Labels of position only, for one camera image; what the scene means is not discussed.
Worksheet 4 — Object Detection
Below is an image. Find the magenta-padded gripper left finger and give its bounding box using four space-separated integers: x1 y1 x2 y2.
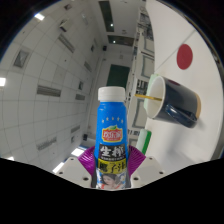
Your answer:
54 146 98 189

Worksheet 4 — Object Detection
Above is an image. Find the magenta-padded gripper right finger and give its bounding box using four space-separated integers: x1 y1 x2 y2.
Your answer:
126 145 167 188

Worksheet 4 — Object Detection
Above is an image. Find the blue white-capped drink bottle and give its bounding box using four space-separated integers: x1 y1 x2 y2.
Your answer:
91 86 131 190

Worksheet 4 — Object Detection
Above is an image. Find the bright tall window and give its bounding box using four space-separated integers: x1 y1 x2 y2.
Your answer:
52 162 65 174
71 147 85 158

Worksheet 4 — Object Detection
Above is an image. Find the brown stirring stick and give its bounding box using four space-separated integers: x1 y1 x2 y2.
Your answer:
134 94 163 102

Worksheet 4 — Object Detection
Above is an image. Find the dark blue mug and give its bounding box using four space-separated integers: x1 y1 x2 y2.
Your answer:
145 74 202 129

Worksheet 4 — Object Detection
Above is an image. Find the yellow sponge with green top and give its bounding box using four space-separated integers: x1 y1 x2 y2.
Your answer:
147 73 158 111

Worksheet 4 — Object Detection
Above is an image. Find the group of ceiling lights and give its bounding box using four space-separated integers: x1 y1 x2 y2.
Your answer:
0 3 98 151

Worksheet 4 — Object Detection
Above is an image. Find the dark green chalkboard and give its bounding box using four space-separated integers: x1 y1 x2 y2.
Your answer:
105 64 131 89

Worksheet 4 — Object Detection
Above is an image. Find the group of classroom chairs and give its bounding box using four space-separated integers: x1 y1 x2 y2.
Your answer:
128 9 157 148

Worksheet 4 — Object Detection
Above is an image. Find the flat round red coaster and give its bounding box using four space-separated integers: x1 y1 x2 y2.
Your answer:
176 43 194 70

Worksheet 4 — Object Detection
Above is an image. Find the dark classroom door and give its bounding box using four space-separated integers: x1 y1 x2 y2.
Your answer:
107 34 135 47

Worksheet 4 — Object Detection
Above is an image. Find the ceiling projector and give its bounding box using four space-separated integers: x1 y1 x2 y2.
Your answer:
59 18 73 33

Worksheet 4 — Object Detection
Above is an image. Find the dark long wall window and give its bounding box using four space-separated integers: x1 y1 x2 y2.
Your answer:
98 0 114 33

